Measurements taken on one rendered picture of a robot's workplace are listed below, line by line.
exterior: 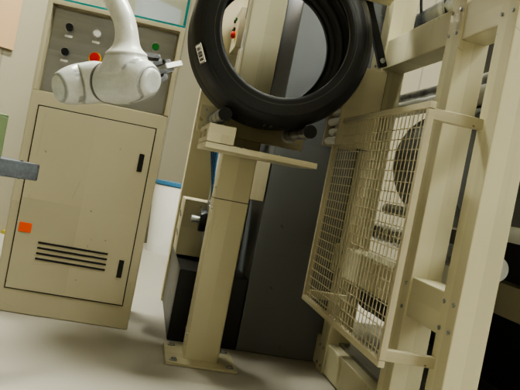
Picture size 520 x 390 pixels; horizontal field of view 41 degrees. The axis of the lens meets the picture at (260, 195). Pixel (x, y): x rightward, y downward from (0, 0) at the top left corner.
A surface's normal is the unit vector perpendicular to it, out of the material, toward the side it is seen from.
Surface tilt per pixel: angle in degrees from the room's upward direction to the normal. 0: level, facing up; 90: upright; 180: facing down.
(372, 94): 90
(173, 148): 90
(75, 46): 90
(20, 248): 90
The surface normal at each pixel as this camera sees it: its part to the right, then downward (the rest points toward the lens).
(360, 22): 0.33, 0.02
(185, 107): 0.76, 0.16
